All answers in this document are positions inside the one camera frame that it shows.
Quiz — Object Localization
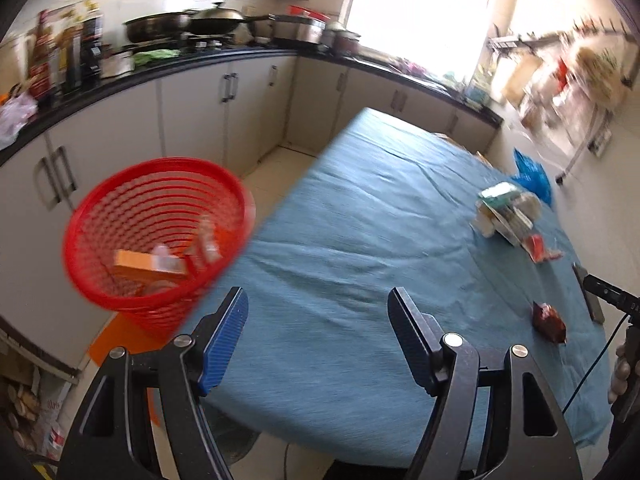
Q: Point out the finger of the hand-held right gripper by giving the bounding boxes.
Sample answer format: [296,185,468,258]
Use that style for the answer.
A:
[584,274,640,317]

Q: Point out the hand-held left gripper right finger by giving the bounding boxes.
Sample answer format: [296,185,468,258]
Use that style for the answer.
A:
[387,286,583,480]

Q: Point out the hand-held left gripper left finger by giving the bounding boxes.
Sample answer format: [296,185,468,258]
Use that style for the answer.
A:
[59,286,250,480]

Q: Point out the red white wrapper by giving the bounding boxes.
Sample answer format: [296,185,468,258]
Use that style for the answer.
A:
[522,234,563,264]

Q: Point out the orange cardboard box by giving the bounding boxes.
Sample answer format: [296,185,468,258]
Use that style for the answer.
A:
[112,250,188,286]

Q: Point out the white sock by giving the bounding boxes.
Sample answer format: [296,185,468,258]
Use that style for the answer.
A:
[515,192,543,221]

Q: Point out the red mesh basket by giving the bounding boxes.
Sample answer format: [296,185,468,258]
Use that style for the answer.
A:
[62,156,257,346]

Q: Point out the person's right hand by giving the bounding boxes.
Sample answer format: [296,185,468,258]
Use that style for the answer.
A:
[607,342,632,406]

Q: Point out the dark smartphone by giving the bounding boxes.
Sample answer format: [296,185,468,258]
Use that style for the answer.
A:
[571,262,607,324]

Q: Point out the red brown snack packet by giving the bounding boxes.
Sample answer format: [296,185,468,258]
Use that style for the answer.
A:
[531,301,568,345]

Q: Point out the orange floor mat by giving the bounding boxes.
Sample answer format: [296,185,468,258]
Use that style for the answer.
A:
[89,310,173,426]

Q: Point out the blue tablecloth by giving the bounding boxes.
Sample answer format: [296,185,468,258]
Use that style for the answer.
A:
[177,106,613,466]

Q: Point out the white grey medicine box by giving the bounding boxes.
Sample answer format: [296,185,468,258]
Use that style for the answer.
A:
[472,200,533,247]

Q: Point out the blue plastic bag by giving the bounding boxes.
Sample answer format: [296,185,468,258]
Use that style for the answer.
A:
[510,147,553,207]

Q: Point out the green white box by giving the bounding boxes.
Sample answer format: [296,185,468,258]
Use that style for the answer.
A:
[477,183,523,209]

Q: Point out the white printed bag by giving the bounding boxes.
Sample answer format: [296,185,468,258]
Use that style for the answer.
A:
[32,380,76,461]

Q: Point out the hanging plastic food bags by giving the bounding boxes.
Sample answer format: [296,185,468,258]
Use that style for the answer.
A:
[487,15,631,136]

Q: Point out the grey kitchen base cabinets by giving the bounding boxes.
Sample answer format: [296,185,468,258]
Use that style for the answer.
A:
[0,52,501,376]

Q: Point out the teal box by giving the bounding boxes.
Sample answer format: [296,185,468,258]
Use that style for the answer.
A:
[465,82,493,111]

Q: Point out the black kitchen countertop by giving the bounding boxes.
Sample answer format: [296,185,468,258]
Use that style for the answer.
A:
[0,45,503,168]

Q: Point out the green cloth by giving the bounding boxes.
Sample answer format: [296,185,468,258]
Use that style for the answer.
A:
[132,49,181,67]

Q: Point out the gas stove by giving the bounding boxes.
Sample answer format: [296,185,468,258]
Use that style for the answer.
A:
[122,35,241,58]

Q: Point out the white condiment box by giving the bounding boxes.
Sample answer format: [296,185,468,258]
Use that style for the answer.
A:
[100,50,136,79]

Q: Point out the pink white plastic bag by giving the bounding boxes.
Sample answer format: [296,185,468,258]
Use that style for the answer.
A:
[0,85,40,150]

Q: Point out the dark cooking pot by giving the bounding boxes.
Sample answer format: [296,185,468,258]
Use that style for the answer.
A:
[322,22,361,53]

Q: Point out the large dark soy sauce bottle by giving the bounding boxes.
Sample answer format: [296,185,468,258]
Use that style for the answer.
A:
[80,10,104,86]

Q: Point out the steel cooking pot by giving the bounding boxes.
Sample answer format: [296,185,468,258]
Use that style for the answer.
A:
[272,12,331,45]

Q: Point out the dark round wok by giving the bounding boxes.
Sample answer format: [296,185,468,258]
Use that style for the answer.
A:
[124,10,193,43]

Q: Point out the yellow cap oil bottle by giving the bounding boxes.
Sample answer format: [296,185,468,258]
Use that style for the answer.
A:
[55,25,83,93]

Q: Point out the kitchen window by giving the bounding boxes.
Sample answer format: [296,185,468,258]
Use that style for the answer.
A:
[345,0,496,86]

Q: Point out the brown sauce bottle red label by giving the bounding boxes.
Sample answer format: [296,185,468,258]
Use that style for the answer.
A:
[27,10,57,106]

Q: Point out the thin black cable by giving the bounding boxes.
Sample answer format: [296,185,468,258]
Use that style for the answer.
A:
[560,312,631,416]

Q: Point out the black cable with plug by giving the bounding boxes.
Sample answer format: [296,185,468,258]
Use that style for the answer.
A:
[555,110,601,186]

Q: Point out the wall power socket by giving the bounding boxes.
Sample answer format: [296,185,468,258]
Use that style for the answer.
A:
[587,127,613,156]

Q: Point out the dark wok with long handle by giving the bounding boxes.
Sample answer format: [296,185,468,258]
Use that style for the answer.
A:
[187,4,273,36]

